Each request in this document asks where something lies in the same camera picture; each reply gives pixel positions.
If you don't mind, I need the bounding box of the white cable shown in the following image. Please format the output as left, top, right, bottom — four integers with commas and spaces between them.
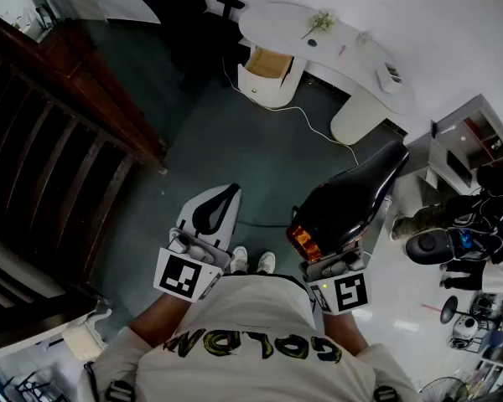
221, 56, 361, 167

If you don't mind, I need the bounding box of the person's right forearm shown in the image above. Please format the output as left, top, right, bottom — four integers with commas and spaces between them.
322, 310, 370, 358

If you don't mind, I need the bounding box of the person's right white shoe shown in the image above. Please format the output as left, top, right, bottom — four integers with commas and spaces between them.
256, 251, 277, 276

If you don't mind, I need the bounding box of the white round appliance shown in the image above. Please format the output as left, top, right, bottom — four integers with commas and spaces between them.
450, 314, 481, 349

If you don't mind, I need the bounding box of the white ornate furniture leg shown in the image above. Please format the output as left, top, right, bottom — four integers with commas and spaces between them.
61, 307, 112, 362

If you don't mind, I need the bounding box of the white striped bedding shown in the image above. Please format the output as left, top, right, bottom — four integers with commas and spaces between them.
0, 228, 72, 353

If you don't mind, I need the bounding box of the large wooden drawer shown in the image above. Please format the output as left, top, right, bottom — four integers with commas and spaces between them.
237, 44, 298, 109

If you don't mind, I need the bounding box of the white flower sprig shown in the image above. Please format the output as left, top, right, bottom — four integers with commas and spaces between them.
300, 10, 336, 40

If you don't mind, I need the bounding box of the person's white shoe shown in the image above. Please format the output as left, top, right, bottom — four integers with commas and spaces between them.
230, 245, 249, 275
256, 251, 277, 276

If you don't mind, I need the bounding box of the black office chair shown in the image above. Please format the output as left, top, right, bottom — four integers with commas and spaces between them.
134, 0, 246, 91

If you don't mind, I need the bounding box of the person's left forearm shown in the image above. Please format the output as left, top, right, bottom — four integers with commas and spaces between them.
129, 293, 194, 349

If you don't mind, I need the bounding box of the black round device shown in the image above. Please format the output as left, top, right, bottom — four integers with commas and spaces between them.
405, 229, 450, 264

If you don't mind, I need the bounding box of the grey shelf unit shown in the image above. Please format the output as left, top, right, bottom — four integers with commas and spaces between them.
406, 94, 503, 196

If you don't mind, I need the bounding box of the person's white printed shirt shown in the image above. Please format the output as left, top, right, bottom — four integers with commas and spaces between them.
77, 273, 420, 402

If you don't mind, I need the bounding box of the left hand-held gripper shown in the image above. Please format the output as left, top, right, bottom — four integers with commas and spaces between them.
153, 183, 242, 304

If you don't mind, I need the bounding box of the person's left white shoe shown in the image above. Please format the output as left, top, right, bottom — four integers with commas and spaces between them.
230, 245, 249, 275

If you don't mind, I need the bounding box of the black round stool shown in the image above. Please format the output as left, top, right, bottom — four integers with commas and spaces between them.
439, 295, 460, 325

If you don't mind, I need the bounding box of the white curved desk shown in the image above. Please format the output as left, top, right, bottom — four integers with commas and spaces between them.
237, 1, 416, 146

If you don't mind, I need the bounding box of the black floor fan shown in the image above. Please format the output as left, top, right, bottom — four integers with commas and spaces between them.
418, 376, 470, 402

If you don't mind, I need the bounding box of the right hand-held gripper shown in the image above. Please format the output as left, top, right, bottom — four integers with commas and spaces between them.
299, 240, 373, 316

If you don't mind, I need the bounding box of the white desk organizer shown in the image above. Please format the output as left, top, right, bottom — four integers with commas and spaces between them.
376, 60, 403, 94

